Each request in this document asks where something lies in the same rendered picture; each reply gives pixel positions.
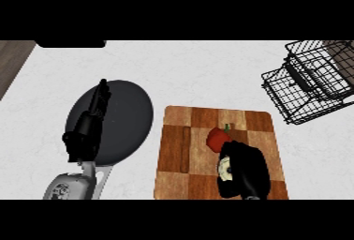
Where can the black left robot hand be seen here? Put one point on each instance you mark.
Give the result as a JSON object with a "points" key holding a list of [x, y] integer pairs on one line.
{"points": [[85, 131]]}

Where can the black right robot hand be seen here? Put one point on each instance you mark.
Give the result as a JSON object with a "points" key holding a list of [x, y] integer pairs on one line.
{"points": [[248, 168]]}

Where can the pale cupcake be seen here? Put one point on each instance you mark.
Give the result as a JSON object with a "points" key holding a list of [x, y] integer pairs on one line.
{"points": [[224, 169]]}

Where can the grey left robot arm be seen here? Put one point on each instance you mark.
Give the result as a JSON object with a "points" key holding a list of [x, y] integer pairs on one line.
{"points": [[69, 187]]}

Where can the checkered wooden cutting board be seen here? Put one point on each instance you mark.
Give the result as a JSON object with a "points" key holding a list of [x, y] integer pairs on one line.
{"points": [[193, 156]]}

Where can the dark grey frying pan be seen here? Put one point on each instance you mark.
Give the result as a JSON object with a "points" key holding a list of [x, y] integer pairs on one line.
{"points": [[121, 123]]}

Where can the red bell pepper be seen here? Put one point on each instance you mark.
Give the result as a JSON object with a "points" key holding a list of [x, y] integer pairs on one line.
{"points": [[215, 138]]}

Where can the brown wooden cabinet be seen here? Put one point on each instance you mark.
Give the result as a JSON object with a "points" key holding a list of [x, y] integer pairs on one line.
{"points": [[12, 61]]}

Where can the black appliance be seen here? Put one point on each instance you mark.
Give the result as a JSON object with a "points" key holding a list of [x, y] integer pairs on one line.
{"points": [[71, 43]]}

